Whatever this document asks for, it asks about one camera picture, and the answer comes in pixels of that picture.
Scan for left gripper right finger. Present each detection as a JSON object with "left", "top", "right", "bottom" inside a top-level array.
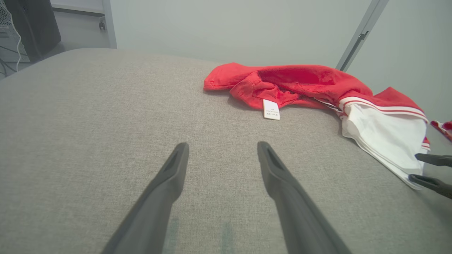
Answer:
[{"left": 257, "top": 141, "right": 352, "bottom": 254}]

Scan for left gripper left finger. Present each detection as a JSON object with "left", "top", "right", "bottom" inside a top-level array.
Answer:
[{"left": 101, "top": 142, "right": 190, "bottom": 254}]

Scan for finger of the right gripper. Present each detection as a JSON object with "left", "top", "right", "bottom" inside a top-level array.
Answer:
[
  {"left": 415, "top": 153, "right": 452, "bottom": 168},
  {"left": 408, "top": 174, "right": 452, "bottom": 200}
]

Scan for red white-striped shorts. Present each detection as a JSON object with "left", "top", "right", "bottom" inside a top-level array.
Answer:
[{"left": 430, "top": 120, "right": 452, "bottom": 142}]

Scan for red white-trimmed jersey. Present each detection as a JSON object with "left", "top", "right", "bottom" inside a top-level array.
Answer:
[{"left": 204, "top": 62, "right": 432, "bottom": 191}]

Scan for grey fabric sofa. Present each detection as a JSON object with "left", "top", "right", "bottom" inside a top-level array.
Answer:
[{"left": 0, "top": 48, "right": 452, "bottom": 254}]

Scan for white mesh computer case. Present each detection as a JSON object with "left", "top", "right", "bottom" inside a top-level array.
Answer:
[{"left": 0, "top": 0, "right": 29, "bottom": 65}]

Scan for grey partition post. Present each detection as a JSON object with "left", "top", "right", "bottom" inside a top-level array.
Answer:
[
  {"left": 101, "top": 0, "right": 117, "bottom": 49},
  {"left": 335, "top": 0, "right": 389, "bottom": 72}
]

